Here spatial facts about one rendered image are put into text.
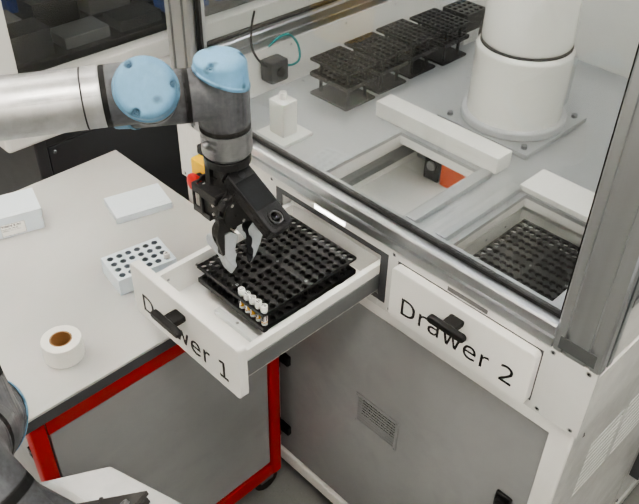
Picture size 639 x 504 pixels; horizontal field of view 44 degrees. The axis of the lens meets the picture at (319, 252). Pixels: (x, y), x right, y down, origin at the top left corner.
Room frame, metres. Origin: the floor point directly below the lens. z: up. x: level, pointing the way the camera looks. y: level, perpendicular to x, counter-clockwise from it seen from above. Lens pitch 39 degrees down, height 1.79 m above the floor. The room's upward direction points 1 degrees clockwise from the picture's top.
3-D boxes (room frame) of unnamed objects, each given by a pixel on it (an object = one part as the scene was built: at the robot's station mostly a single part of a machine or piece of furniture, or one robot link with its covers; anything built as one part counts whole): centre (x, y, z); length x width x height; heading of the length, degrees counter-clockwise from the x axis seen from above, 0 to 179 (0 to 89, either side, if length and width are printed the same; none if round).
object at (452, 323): (0.92, -0.22, 0.91); 0.07 x 0.04 x 0.01; 45
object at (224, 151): (0.99, 0.14, 1.19); 0.08 x 0.08 x 0.05
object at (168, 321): (0.91, 0.23, 0.91); 0.07 x 0.04 x 0.01; 45
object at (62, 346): (0.97, 0.45, 0.78); 0.07 x 0.07 x 0.04
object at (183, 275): (1.08, 0.07, 0.86); 0.40 x 0.26 x 0.06; 135
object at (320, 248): (1.07, 0.07, 0.87); 0.22 x 0.18 x 0.06; 135
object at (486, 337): (0.93, -0.23, 0.87); 0.29 x 0.02 x 0.11; 45
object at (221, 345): (0.93, 0.21, 0.87); 0.29 x 0.02 x 0.11; 45
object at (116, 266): (1.19, 0.36, 0.78); 0.12 x 0.08 x 0.04; 126
